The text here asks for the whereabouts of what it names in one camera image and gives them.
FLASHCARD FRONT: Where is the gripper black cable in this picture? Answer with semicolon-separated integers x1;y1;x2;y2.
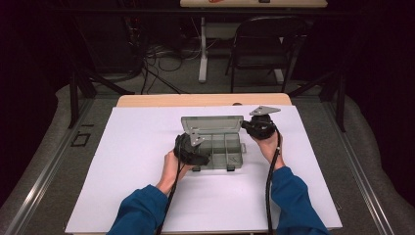
156;160;184;235
265;125;282;235

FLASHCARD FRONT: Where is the aluminium floor rail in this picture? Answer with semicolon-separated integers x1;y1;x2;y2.
4;97;94;235
322;101;395;235

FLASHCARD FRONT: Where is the tangle of floor cables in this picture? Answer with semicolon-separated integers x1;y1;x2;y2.
123;16;216;96

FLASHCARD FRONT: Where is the grey plastic compartment box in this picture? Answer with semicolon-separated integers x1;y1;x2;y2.
180;115;248;172

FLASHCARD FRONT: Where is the person's right hand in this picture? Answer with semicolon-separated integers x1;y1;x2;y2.
252;130;286;171

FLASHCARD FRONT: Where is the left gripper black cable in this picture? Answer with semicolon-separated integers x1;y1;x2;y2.
156;160;184;235

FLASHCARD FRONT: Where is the white-legged desk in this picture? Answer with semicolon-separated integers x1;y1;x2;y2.
179;0;328;84

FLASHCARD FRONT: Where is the black metal stand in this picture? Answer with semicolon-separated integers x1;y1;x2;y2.
68;19;135;130
288;70;346;133

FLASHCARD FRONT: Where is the person's left hand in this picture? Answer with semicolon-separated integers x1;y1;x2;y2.
156;150;194;196

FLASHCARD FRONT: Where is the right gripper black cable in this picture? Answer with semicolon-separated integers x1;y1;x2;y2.
265;125;282;235

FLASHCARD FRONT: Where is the white paper sheet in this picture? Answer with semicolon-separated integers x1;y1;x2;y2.
65;105;343;233

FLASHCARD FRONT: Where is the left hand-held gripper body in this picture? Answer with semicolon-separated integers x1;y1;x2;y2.
173;130;207;165

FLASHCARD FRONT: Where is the black folding chair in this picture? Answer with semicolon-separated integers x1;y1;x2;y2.
224;15;309;94

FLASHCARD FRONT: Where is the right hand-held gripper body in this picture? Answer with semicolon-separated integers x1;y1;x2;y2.
249;106;282;141

